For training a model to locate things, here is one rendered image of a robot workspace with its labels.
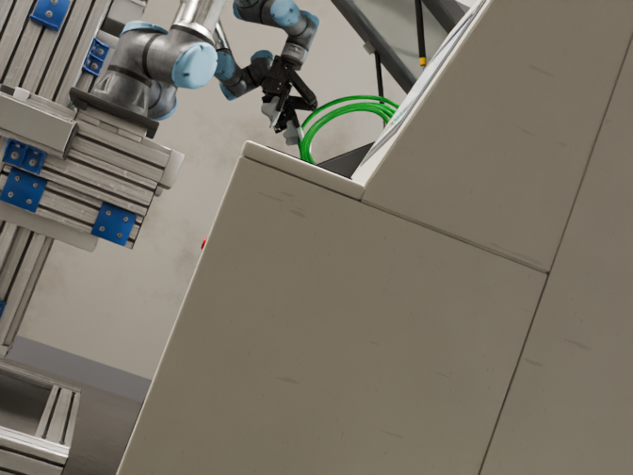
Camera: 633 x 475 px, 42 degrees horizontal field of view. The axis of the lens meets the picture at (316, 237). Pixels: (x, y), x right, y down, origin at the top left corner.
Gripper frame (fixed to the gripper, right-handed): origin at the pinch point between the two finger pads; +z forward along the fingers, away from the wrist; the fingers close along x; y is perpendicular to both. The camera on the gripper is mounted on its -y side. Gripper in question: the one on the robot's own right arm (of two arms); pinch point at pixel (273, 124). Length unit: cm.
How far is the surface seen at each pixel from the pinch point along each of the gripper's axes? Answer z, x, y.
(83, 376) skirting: 117, -171, 47
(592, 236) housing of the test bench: 19, 105, -63
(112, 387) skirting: 118, -173, 32
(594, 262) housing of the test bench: 23, 105, -65
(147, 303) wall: 73, -175, 32
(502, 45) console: -7, 105, -36
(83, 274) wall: 71, -169, 66
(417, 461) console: 66, 105, -47
